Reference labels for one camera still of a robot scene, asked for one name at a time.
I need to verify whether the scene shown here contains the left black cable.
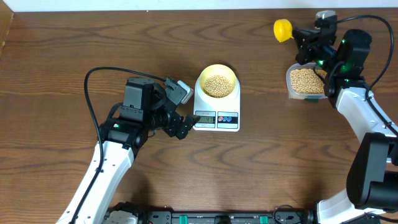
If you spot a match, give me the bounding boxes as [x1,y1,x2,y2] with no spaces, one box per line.
[70,65,167,224]

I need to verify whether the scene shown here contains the soybeans in container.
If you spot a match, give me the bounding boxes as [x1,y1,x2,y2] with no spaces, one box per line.
[289,68,326,94]

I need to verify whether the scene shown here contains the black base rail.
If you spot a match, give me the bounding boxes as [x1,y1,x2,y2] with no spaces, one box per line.
[103,203,317,224]

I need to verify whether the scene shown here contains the white digital kitchen scale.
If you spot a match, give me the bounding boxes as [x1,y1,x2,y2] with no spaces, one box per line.
[193,77,241,132]

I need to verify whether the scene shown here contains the yellow measuring scoop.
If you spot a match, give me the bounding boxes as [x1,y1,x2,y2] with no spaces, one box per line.
[274,19,293,42]

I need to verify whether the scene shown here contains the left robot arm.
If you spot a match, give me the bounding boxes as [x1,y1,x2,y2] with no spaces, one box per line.
[58,77,199,223]

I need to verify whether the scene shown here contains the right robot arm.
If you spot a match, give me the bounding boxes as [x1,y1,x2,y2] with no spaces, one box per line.
[292,28,397,223]

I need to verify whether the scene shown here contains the soybeans in bowl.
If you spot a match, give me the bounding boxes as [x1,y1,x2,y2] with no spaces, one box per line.
[203,75,233,98]

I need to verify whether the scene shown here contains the right black cable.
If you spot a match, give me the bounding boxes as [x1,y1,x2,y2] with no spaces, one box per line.
[335,14,398,138]

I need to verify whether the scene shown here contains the pale yellow bowl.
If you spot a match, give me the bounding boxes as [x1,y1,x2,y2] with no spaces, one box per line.
[199,64,238,95]

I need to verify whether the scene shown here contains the clear plastic container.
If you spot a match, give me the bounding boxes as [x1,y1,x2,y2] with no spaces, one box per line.
[286,63,326,100]

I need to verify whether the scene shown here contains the black cable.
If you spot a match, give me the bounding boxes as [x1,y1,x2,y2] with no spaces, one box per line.
[70,65,167,224]
[335,14,398,138]

